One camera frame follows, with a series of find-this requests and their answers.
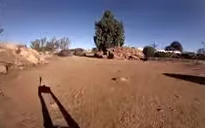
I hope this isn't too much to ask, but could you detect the small stone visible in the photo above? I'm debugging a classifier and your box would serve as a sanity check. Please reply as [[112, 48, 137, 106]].
[[111, 76, 129, 82]]

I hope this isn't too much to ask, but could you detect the reddish rock mound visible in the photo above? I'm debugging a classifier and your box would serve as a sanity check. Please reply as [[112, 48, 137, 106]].
[[95, 46, 147, 61]]

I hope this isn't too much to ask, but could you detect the tall dark green tree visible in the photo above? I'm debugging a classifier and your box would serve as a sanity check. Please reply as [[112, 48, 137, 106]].
[[93, 9, 126, 53]]

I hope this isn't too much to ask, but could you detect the low dark bush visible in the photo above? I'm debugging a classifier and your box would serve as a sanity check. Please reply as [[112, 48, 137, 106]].
[[57, 49, 73, 57]]

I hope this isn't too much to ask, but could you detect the round dark green bush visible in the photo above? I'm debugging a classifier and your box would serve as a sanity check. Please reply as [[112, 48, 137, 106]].
[[142, 45, 157, 58]]

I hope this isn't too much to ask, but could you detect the row of bare bushes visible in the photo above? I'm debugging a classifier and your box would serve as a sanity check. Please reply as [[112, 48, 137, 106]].
[[29, 36, 71, 53]]

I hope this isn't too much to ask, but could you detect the white building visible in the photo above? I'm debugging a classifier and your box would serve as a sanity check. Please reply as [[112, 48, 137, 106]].
[[156, 49, 182, 55]]

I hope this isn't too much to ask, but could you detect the dark round tree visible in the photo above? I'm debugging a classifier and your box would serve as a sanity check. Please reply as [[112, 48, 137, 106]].
[[165, 40, 184, 53]]

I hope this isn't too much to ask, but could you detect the pale sandstone rock bank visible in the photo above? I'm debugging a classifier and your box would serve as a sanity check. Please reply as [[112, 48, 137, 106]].
[[0, 42, 48, 77]]

